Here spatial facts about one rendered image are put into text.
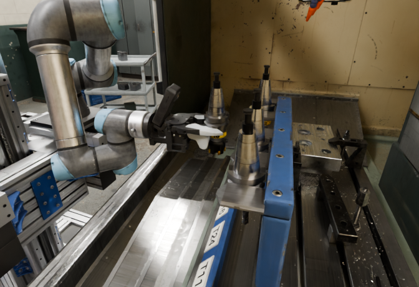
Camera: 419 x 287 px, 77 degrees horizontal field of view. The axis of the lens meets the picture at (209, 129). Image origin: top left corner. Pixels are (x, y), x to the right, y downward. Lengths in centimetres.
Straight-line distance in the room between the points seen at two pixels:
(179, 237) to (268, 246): 58
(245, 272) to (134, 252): 44
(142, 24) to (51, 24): 495
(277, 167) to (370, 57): 169
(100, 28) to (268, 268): 69
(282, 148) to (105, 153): 49
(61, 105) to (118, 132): 16
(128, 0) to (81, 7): 513
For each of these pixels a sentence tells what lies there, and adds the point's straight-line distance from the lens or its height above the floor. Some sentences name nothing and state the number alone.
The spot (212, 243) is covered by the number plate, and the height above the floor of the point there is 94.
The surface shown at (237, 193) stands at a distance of 40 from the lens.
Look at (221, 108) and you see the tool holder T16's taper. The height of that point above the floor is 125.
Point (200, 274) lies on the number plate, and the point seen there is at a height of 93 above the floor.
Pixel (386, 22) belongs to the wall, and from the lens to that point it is 207.
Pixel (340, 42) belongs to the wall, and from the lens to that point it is 203.
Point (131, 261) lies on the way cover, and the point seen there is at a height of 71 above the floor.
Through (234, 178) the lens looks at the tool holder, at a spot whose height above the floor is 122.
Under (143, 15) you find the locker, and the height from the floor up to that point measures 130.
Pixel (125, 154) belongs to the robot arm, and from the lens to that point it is 78.
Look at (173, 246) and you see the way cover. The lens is 97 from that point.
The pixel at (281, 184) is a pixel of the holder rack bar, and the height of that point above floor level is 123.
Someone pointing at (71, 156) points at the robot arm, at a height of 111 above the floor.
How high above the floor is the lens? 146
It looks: 25 degrees down
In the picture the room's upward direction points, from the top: straight up
